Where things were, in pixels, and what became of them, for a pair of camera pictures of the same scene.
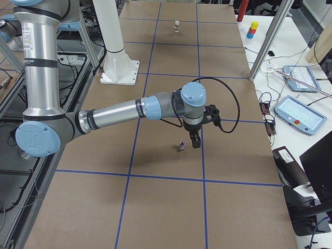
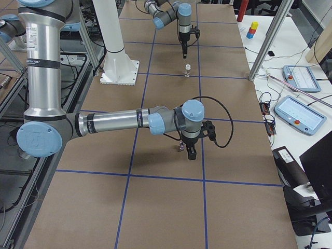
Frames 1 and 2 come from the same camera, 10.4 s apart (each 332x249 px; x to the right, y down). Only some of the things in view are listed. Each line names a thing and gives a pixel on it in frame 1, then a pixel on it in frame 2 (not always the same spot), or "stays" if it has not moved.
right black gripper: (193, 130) -> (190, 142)
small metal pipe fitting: (181, 146) stays
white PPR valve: (176, 27) -> (187, 71)
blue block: (249, 36) stays
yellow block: (254, 25) stays
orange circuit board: (264, 108) stays
